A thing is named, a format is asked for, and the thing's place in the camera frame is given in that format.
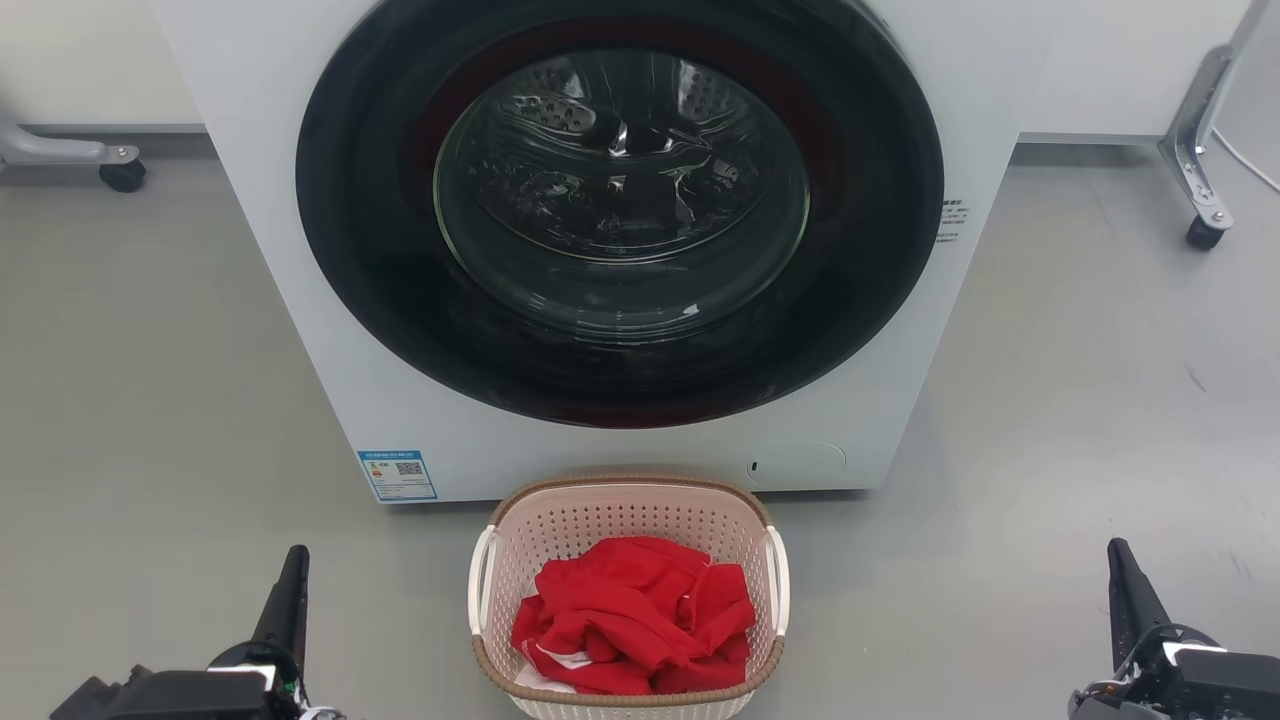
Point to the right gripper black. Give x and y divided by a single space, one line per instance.
1200 685

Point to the black caster wheel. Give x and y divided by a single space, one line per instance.
1205 233
123 176

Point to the left black wrist camera box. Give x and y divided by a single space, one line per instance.
95 700

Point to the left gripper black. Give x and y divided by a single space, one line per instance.
200 695

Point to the red garment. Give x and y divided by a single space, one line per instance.
630 610

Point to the grey metal frame leg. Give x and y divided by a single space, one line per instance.
1195 130
55 150

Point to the small black text sticker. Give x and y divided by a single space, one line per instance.
953 220

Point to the black round washer door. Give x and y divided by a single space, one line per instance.
360 220

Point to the round white filter cover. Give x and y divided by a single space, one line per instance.
800 465

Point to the white plastic laundry basket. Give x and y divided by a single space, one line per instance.
600 510

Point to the blue energy label sticker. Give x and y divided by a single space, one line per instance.
397 476

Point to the white garment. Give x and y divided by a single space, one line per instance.
545 683

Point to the white front-load washing machine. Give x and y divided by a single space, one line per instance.
440 460

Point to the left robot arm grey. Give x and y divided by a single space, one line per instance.
322 714

